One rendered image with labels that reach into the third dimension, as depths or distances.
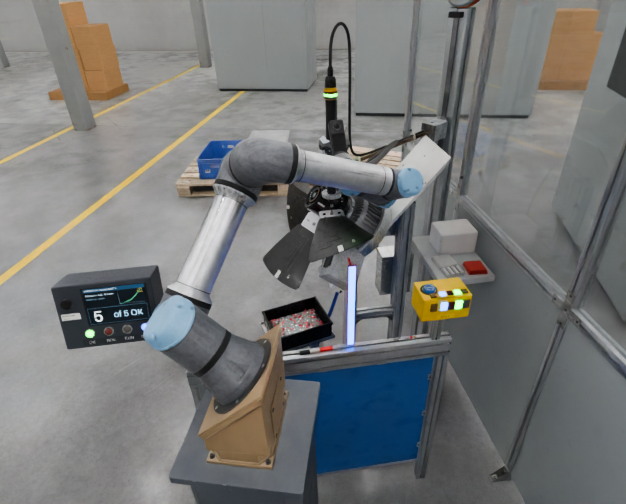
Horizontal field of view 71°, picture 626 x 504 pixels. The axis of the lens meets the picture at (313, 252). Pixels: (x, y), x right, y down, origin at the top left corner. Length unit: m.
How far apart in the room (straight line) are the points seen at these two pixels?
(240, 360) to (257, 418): 0.12
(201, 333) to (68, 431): 1.84
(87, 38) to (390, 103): 5.52
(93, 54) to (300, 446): 8.91
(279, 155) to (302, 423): 0.65
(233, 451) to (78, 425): 1.72
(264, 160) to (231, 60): 8.08
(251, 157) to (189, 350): 0.44
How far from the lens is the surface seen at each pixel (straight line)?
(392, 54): 6.94
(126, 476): 2.43
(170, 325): 0.92
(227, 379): 0.96
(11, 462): 2.74
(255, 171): 1.02
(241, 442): 1.04
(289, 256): 1.70
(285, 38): 8.70
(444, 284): 1.48
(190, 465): 1.14
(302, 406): 1.19
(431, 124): 1.95
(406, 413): 1.87
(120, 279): 1.29
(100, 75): 9.55
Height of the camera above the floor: 1.94
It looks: 33 degrees down
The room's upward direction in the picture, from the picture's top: 2 degrees counter-clockwise
